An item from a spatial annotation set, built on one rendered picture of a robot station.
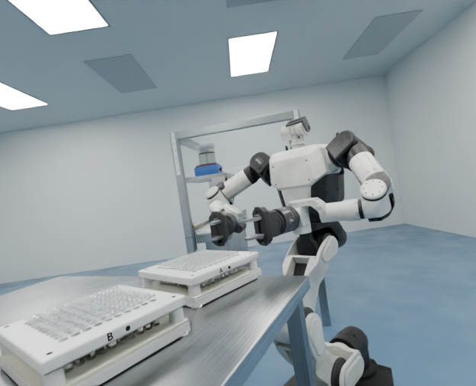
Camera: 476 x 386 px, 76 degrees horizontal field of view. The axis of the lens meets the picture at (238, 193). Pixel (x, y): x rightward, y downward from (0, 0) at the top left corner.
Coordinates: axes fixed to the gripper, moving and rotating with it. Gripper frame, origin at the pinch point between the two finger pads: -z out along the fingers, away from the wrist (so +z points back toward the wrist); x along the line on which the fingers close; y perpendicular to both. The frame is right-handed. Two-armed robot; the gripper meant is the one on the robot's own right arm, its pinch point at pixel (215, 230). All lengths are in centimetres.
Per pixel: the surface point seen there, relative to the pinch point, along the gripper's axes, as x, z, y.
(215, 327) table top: 12.6, -46.0, -10.7
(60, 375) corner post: 8, -67, 5
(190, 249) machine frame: 29, 127, 60
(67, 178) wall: -84, 416, 402
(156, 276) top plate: 6.2, -28.6, 9.2
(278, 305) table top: 12.7, -37.4, -22.4
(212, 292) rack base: 10.8, -31.8, -6.3
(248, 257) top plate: 6.1, -19.5, -13.9
